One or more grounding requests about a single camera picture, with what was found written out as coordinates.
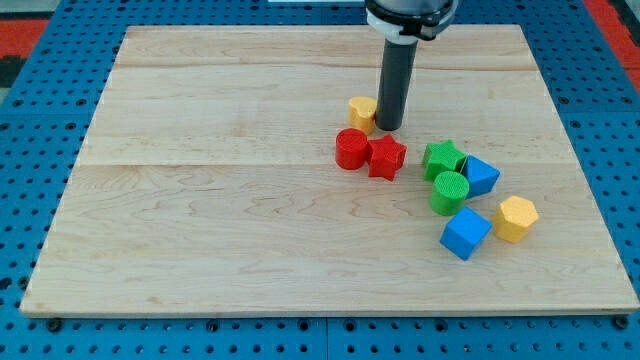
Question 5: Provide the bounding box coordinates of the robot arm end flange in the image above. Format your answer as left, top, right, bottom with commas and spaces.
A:
364, 0, 460, 45

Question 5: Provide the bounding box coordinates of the yellow heart block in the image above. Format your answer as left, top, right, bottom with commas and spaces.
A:
348, 96, 377, 135

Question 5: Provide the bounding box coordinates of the red cylinder block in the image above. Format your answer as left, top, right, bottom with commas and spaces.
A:
335, 128, 369, 170

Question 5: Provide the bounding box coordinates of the red star block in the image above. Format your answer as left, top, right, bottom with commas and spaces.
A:
368, 134, 407, 181

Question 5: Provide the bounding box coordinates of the wooden board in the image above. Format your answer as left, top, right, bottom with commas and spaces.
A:
20, 25, 639, 318

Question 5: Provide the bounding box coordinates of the green star block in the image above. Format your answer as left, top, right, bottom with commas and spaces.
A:
422, 139, 467, 181

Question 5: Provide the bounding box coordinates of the green cylinder block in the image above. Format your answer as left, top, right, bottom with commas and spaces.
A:
430, 171, 470, 216

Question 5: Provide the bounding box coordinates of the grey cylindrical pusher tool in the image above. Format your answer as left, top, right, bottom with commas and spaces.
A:
375, 40, 417, 131

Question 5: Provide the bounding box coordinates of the blue cube block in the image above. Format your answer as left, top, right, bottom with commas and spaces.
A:
440, 207, 492, 261

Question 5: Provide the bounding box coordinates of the blue triangle block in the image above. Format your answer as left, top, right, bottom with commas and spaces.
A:
461, 154, 500, 199

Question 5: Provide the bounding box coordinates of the yellow hexagon block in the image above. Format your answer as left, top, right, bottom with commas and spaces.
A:
492, 196, 539, 243

